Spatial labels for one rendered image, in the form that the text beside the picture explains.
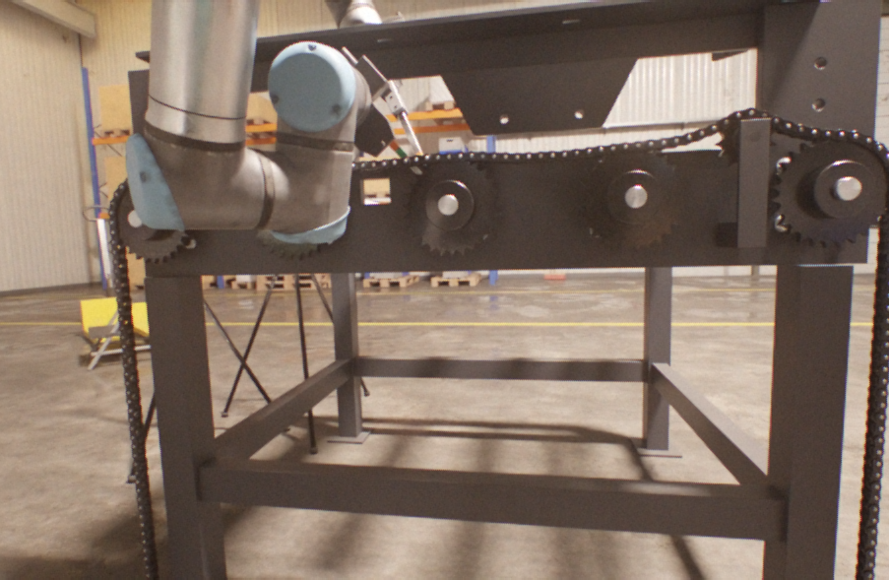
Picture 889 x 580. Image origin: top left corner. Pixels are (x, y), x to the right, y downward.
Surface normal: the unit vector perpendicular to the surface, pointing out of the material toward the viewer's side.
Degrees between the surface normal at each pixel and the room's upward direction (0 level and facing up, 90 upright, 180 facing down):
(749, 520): 90
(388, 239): 90
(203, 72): 117
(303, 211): 124
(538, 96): 90
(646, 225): 90
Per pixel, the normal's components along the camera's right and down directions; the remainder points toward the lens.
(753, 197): -0.17, 0.11
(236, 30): 0.81, 0.47
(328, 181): 0.57, 0.32
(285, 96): 0.04, 0.21
